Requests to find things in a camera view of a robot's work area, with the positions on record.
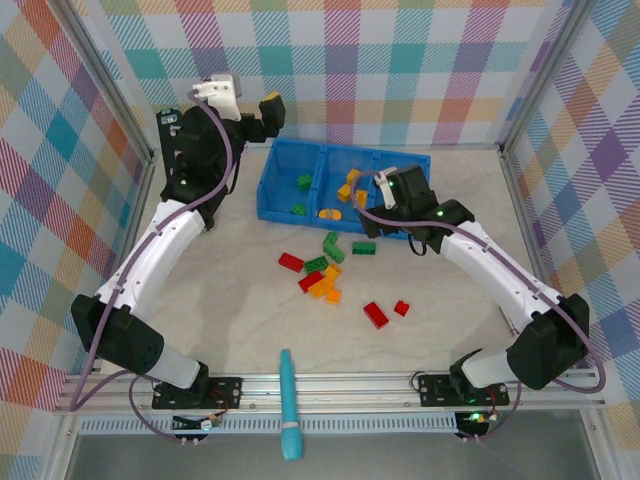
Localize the blue three-compartment bin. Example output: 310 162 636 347
254 138 433 242

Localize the teal pen-shaped tool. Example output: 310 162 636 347
277 348 305 462

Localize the purple cable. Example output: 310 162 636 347
69 91 237 444
352 169 602 444

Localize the thin aluminium rail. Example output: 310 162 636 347
284 143 504 151

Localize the aluminium corner post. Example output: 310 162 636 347
498 0 600 154
58 0 155 161

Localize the wide aluminium base rail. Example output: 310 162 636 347
53 370 607 415

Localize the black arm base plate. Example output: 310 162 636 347
151 375 245 412
417 373 512 407

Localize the white slotted cable duct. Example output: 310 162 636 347
78 412 460 436

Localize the small wired connector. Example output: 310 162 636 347
172 412 226 434
462 409 501 427

